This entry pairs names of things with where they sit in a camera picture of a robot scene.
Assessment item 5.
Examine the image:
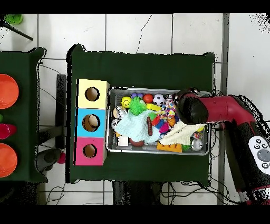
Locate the wooden box with three holes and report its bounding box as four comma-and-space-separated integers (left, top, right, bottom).
73, 79, 111, 166

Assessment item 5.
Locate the metal mesh bin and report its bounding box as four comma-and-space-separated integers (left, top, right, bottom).
106, 87, 212, 156

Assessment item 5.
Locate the green spiky toy with eyes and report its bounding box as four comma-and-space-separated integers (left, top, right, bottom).
128, 96, 147, 116

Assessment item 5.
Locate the yellow smiley ball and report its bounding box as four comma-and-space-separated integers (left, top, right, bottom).
120, 96, 132, 109

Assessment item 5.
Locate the mint green waffle cloth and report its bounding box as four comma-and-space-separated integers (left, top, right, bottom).
113, 109, 161, 144

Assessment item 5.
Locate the small orange ball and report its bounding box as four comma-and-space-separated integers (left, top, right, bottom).
142, 93, 154, 104

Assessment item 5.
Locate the yellow cheese wedge toy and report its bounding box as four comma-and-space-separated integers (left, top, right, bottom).
146, 102, 162, 112

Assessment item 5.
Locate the black and white soccer ball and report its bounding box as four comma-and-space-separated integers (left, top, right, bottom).
152, 94, 166, 106

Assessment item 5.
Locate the rainbow spiky caterpillar toy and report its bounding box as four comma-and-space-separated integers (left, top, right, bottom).
148, 113, 170, 134

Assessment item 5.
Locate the dark green table cloth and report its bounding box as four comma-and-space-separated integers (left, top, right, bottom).
66, 44, 216, 184

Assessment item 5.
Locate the orange building block plate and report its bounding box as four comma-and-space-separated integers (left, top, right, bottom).
156, 142, 183, 153

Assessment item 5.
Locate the cream waffle cloth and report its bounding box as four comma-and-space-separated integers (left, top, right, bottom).
159, 120, 206, 146

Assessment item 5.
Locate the grey object with red ball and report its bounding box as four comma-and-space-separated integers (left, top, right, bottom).
36, 147, 66, 172

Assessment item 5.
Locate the green cloth of side table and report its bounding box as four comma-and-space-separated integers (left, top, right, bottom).
0, 48, 48, 183

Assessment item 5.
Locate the magenta plastic cup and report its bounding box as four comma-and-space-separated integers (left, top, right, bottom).
0, 123, 17, 139

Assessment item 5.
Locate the orange plastic bowl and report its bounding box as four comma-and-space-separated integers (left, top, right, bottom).
0, 73, 20, 109
0, 143, 18, 178

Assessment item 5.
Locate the black rod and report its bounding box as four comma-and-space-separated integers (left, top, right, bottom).
0, 21, 34, 41

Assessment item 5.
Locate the green round object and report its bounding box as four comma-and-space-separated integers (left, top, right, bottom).
4, 14, 23, 25

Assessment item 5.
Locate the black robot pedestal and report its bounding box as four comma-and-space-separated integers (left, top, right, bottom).
112, 180, 163, 205

